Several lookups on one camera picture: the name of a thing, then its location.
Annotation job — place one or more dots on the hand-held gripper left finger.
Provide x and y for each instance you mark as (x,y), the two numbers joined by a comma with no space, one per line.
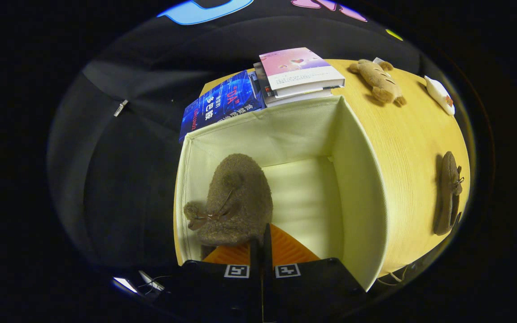
(222,287)

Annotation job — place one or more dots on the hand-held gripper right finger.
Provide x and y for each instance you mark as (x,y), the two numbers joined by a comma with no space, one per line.
(267,278)

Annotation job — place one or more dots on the brown fuzzy shoe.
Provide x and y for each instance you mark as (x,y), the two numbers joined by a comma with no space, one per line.
(448,197)
(240,197)

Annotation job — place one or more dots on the cream fabric storage box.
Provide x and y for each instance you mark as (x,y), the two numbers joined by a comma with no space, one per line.
(303,134)

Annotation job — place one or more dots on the lit screen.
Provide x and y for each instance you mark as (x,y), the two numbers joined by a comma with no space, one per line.
(125,284)

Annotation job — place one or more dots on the dark blue book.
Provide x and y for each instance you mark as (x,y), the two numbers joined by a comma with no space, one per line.
(220,105)

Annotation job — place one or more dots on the grey book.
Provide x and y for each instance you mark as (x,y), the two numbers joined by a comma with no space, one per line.
(303,96)

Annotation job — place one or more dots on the pink cover book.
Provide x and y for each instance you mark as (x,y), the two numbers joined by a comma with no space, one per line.
(296,67)

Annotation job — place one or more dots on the brown plush toy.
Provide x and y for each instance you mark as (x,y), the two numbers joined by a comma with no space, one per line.
(379,80)

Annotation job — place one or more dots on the white plush toy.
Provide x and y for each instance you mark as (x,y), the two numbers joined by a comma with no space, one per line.
(440,95)

